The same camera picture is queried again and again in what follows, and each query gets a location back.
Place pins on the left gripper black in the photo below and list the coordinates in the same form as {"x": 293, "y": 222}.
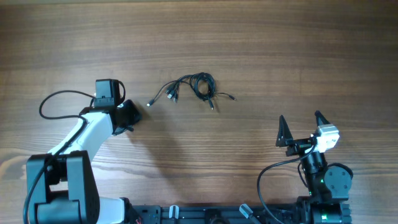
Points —
{"x": 130, "y": 113}

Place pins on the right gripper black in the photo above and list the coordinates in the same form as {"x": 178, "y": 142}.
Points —
{"x": 300, "y": 145}

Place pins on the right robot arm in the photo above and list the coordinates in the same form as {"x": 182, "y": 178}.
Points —
{"x": 328, "y": 184}

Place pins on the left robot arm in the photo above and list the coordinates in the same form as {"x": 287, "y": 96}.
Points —
{"x": 61, "y": 187}

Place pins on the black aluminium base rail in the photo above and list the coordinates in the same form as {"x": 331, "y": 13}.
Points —
{"x": 217, "y": 214}

